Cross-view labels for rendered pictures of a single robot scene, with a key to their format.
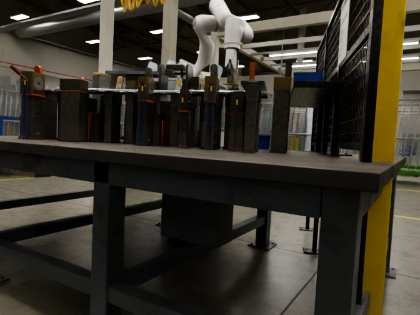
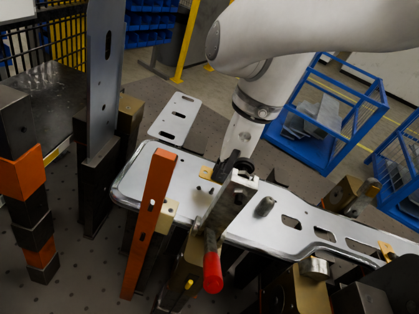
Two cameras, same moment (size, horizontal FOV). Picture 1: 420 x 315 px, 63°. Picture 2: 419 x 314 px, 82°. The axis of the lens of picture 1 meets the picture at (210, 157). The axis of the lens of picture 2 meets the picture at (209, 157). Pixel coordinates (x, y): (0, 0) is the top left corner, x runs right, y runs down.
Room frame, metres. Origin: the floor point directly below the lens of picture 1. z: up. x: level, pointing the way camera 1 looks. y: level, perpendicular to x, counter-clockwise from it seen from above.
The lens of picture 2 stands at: (2.22, -0.23, 1.40)
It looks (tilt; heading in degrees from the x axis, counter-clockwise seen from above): 38 degrees down; 164
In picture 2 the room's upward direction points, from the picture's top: 24 degrees clockwise
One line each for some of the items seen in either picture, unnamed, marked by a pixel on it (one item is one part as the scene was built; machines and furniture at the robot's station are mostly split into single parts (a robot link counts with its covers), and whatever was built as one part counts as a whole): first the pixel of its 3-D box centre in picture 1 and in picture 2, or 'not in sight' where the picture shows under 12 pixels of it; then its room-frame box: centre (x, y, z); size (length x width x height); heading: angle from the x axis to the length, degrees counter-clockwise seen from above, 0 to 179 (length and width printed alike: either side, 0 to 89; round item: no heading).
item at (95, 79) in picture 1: (98, 108); not in sight; (2.37, 0.78, 0.92); 0.08 x 0.08 x 0.44; 79
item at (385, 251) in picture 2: not in sight; (392, 256); (1.95, 0.37, 1.01); 0.08 x 0.04 x 0.01; 169
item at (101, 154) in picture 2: not in sight; (100, 190); (1.79, -0.34, 0.85); 0.12 x 0.03 x 0.30; 169
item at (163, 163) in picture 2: (250, 106); (139, 250); (1.99, -0.22, 0.95); 0.03 x 0.01 x 0.50; 79
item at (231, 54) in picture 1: (231, 59); (242, 129); (1.85, -0.09, 1.18); 0.10 x 0.07 x 0.11; 169
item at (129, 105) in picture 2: (280, 115); (118, 154); (1.68, -0.33, 0.88); 0.08 x 0.08 x 0.36; 79
